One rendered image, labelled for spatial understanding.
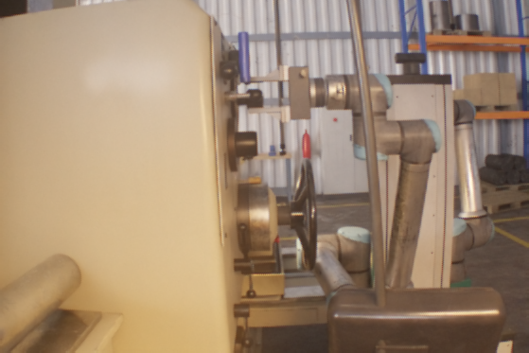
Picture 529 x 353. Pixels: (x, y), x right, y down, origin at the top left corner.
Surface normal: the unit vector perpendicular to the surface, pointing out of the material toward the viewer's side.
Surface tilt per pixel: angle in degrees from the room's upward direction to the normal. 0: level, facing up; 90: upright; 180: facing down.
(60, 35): 90
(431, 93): 90
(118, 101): 90
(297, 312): 90
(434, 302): 20
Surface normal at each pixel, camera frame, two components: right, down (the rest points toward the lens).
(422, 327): -0.25, 0.41
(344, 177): -0.02, 0.07
